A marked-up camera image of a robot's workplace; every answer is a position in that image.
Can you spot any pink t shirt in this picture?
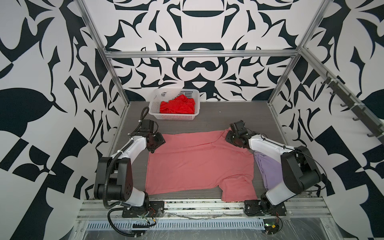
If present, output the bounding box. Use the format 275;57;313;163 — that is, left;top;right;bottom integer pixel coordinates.
145;130;258;202

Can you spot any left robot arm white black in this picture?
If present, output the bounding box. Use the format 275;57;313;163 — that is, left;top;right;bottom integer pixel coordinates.
94;120;166;210

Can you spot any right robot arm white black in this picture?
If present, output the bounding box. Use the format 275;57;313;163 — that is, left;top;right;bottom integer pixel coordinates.
226;120;322;213

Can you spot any white plastic basket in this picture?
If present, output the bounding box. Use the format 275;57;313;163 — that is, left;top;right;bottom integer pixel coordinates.
149;88;200;121

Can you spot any red t shirt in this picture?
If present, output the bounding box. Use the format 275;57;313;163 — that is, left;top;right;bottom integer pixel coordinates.
159;95;196;115

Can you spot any folded purple t shirt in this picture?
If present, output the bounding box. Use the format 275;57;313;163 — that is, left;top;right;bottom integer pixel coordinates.
254;152;283;191

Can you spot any small green circuit board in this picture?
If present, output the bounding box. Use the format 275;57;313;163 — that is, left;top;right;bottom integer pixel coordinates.
264;218;283;236

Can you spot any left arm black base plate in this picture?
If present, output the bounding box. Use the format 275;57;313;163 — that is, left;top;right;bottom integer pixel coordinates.
122;201;165;218

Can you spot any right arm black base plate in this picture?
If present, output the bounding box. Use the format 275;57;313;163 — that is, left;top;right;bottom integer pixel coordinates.
244;200;287;217

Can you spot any white slotted cable duct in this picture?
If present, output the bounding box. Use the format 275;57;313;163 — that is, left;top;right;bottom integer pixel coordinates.
85;218;266;231

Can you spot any black wall hook rack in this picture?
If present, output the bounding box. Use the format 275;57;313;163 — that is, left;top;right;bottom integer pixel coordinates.
322;72;384;145

